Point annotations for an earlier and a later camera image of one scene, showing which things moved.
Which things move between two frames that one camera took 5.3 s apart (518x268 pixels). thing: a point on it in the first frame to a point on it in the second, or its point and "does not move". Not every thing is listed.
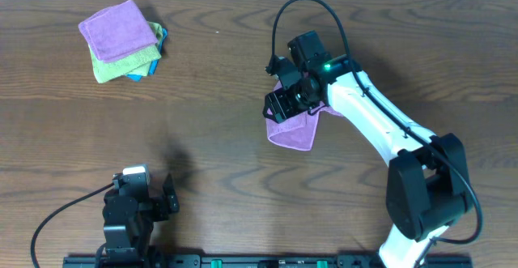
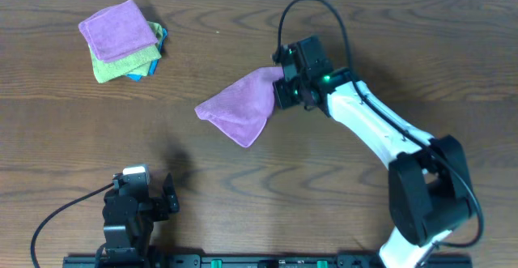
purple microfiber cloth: (297, 132) to (241, 108)
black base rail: (152, 261) does not move
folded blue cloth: (154, 62) does not move
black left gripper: (166, 207) does not move
